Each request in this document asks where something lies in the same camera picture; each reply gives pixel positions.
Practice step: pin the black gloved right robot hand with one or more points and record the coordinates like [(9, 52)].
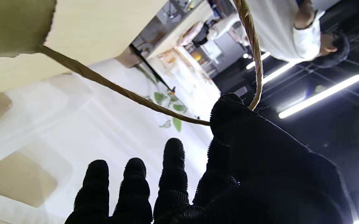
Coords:
[(260, 174)]

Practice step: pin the brown paper bag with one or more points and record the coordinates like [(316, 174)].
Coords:
[(11, 25)]

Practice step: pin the white ceiling light strip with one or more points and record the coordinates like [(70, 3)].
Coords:
[(322, 95), (250, 63), (278, 73)]

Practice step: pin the person in white shirt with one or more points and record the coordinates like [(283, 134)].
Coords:
[(285, 31)]

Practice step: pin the cluttered lab workbench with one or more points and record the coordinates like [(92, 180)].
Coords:
[(198, 31)]

